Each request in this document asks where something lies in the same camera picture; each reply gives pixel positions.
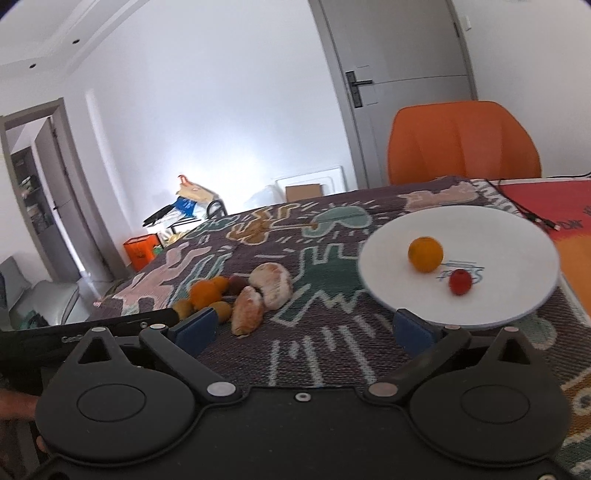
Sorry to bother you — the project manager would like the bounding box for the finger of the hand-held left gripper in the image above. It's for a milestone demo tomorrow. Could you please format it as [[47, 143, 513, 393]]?
[[115, 307, 181, 330]]

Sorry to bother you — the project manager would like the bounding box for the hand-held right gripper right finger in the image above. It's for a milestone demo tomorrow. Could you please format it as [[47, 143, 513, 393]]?
[[364, 308, 533, 408]]

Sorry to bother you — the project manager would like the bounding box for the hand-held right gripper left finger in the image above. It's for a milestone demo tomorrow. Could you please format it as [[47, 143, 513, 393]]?
[[69, 307, 242, 403]]

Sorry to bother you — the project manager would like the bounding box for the small tangerine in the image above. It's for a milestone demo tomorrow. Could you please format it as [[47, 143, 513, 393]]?
[[190, 276, 229, 311]]

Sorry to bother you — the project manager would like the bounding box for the oblong bread roll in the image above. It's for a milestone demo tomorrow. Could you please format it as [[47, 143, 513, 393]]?
[[231, 286, 265, 337]]

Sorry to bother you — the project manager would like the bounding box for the small red fruit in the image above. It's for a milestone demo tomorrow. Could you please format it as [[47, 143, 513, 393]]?
[[449, 269, 474, 296]]

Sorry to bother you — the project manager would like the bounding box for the whole orange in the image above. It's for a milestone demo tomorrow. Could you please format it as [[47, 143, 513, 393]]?
[[408, 236, 444, 273]]

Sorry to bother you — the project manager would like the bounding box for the round bread roll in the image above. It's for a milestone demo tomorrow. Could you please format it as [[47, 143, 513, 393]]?
[[249, 262, 294, 310]]

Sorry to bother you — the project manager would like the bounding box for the white bowl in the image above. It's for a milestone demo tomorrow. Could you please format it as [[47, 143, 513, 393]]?
[[359, 205, 561, 329]]

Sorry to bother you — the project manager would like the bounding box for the person's left hand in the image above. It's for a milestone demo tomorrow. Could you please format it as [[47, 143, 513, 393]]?
[[0, 389, 40, 422]]

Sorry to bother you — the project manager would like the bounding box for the grey sofa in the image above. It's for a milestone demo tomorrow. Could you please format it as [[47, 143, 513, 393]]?
[[0, 256, 79, 330]]

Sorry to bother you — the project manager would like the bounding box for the orange gift box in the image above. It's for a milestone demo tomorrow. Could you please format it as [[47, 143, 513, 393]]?
[[123, 234, 160, 271]]

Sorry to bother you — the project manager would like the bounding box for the printed woven blanket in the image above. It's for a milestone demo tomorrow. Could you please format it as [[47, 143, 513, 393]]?
[[95, 178, 591, 480]]

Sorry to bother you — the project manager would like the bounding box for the blue bag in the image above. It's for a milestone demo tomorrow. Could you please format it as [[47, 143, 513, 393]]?
[[173, 196, 197, 220]]

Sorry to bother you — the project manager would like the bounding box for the black storage rack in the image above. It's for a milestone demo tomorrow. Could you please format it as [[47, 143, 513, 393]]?
[[159, 200, 228, 241]]

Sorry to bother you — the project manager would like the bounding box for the tan paper bag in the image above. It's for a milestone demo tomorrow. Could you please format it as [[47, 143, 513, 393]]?
[[175, 174, 218, 201]]

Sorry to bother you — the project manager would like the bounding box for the white plastic bag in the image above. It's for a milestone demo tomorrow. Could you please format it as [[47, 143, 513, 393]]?
[[245, 185, 278, 212]]

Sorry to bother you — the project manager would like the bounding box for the grey interior door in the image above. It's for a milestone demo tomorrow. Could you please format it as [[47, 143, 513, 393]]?
[[34, 115, 86, 282]]

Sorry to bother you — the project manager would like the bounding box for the dark bookshelf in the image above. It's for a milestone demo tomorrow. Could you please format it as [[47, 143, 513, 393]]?
[[11, 148, 54, 232]]

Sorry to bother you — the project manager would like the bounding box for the cardboard box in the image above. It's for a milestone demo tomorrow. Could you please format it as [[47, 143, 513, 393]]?
[[285, 184, 322, 202]]

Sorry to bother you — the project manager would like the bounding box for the red orange table mat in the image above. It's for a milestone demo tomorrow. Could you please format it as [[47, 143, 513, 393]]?
[[499, 178, 591, 319]]

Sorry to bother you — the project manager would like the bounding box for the orange chair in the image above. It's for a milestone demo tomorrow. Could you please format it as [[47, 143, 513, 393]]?
[[387, 100, 542, 186]]

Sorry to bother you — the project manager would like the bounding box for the black cable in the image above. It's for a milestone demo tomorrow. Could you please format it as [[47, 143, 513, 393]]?
[[485, 172, 591, 232]]

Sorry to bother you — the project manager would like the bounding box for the black door handle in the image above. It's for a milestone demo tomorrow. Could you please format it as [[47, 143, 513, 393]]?
[[345, 71, 374, 109]]

